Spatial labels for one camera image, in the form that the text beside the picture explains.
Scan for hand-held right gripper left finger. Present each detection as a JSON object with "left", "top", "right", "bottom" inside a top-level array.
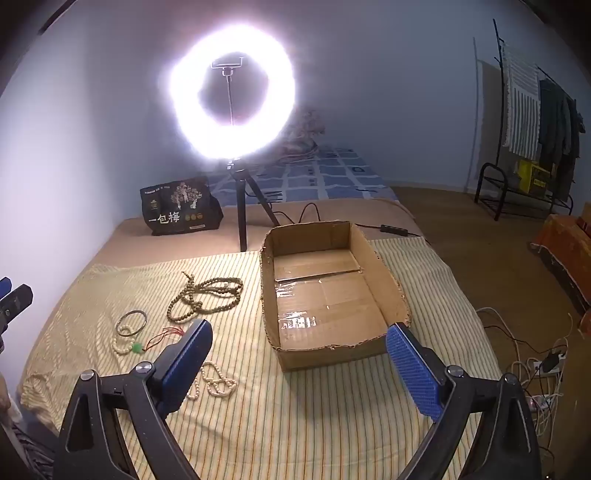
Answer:
[{"left": 53, "top": 318, "right": 214, "bottom": 480}]

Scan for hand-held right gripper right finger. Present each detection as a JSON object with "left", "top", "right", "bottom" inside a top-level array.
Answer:
[{"left": 385, "top": 322, "right": 542, "bottom": 480}]

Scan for green jade pendant red cord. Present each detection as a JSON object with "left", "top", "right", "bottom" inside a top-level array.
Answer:
[{"left": 131, "top": 325, "right": 188, "bottom": 355}]

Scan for white bead bracelet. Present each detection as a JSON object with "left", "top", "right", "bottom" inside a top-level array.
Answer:
[{"left": 113, "top": 325, "right": 139, "bottom": 355}]

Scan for brown wooden bead necklace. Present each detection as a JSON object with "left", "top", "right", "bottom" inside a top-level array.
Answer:
[{"left": 166, "top": 271, "right": 245, "bottom": 323}]

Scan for cardboard box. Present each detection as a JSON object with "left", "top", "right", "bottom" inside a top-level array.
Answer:
[{"left": 260, "top": 220, "right": 413, "bottom": 372}]

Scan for thin metal bangle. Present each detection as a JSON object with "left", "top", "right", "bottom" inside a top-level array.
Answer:
[{"left": 116, "top": 310, "right": 148, "bottom": 337}]

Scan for yellow striped cloth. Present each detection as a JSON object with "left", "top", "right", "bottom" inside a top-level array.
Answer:
[{"left": 18, "top": 237, "right": 504, "bottom": 480}]

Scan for brown bed sheet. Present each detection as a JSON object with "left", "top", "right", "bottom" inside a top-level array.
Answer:
[{"left": 99, "top": 198, "right": 426, "bottom": 268}]

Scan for white power strip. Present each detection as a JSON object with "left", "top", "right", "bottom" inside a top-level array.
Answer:
[{"left": 526, "top": 355, "right": 568, "bottom": 411}]

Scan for black printed bag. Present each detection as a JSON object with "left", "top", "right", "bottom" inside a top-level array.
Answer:
[{"left": 140, "top": 176, "right": 225, "bottom": 237}]

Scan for black tripod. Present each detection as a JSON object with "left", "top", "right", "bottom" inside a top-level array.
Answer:
[{"left": 225, "top": 159, "right": 281, "bottom": 252}]

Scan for orange box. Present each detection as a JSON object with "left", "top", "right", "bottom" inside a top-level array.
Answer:
[{"left": 531, "top": 213, "right": 591, "bottom": 315}]

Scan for black metal clothes rack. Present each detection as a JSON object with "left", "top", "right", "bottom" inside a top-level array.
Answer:
[{"left": 473, "top": 18, "right": 583, "bottom": 222}]

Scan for blue checkered blanket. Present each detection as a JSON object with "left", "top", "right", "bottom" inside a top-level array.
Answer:
[{"left": 210, "top": 145, "right": 400, "bottom": 206}]

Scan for yellow box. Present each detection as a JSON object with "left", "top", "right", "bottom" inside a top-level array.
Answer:
[{"left": 515, "top": 159, "right": 552, "bottom": 192}]

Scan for floral pillow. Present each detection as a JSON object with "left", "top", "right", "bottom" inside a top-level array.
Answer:
[{"left": 281, "top": 106, "right": 326, "bottom": 155}]

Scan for dark hanging clothes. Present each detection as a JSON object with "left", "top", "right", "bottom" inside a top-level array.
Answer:
[{"left": 538, "top": 78, "right": 580, "bottom": 204}]

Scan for striped towel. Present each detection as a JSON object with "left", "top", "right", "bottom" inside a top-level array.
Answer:
[{"left": 501, "top": 44, "right": 542, "bottom": 158}]

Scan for phone holder on rod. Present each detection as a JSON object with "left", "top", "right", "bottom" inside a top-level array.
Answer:
[{"left": 211, "top": 54, "right": 247, "bottom": 125}]

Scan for cream bead bracelet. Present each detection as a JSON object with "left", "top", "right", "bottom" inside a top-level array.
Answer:
[{"left": 185, "top": 361, "right": 238, "bottom": 402}]

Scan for tangle of white cables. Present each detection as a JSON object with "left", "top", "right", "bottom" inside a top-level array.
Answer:
[{"left": 478, "top": 307, "right": 578, "bottom": 444}]

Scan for black cable with inline switch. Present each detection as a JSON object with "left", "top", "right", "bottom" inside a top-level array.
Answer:
[{"left": 277, "top": 203, "right": 426, "bottom": 238}]

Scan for ring light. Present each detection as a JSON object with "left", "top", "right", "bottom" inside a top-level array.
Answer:
[{"left": 167, "top": 18, "right": 296, "bottom": 162}]

